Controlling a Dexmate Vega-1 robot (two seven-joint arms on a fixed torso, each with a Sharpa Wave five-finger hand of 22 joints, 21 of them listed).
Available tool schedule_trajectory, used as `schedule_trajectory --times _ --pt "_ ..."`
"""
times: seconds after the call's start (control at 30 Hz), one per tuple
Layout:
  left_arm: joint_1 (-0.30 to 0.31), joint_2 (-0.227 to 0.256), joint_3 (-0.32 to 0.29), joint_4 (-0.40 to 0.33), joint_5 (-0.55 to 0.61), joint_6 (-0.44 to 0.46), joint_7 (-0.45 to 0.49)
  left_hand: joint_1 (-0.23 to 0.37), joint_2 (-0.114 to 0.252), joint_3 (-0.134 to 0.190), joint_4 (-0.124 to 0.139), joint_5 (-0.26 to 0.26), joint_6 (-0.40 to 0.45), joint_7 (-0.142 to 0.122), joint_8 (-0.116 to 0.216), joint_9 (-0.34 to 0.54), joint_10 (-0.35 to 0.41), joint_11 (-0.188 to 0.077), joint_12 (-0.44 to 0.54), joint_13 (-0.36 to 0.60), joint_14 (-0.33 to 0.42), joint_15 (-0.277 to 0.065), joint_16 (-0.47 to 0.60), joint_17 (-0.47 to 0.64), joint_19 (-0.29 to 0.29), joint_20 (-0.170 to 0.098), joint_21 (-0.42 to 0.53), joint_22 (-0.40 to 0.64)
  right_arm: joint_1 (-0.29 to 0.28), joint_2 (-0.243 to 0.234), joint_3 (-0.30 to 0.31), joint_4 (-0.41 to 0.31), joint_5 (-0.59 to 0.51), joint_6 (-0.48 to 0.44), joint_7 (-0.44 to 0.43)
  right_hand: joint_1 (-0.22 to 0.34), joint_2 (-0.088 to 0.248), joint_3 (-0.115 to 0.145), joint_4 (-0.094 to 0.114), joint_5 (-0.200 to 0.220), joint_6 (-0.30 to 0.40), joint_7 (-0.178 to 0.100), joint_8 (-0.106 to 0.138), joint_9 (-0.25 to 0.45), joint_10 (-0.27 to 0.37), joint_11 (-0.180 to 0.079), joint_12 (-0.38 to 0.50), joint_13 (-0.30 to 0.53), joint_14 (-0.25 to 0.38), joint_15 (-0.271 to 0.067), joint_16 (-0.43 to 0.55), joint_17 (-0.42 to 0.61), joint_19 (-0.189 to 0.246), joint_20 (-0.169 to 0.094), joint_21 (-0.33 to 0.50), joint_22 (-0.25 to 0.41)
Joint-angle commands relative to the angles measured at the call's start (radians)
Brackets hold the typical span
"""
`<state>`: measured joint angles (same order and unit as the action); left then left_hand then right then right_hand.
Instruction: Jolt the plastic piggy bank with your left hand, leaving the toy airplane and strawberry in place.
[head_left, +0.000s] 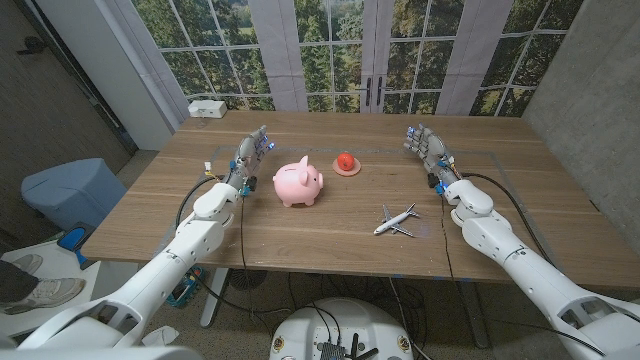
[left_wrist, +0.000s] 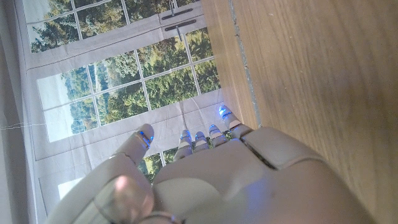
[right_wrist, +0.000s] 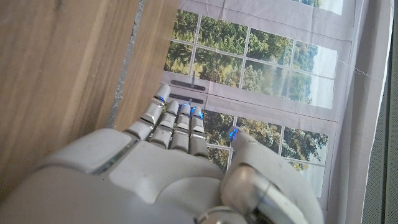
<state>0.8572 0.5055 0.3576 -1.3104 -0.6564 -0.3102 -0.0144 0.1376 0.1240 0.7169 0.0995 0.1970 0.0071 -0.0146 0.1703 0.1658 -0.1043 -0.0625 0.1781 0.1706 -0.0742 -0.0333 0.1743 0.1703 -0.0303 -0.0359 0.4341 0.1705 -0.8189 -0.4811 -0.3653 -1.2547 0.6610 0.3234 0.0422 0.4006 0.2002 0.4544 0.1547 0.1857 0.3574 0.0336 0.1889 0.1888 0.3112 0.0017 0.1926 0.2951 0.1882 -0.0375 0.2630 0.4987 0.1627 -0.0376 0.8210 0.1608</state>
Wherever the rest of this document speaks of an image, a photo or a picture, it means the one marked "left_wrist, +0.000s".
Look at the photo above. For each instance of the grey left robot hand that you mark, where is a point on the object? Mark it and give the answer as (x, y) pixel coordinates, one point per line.
(217, 180)

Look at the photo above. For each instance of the grey tape outline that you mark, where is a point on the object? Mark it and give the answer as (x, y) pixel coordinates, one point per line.
(245, 67)

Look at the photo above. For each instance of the printed window backdrop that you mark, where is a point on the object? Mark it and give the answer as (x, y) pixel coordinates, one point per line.
(124, 93)

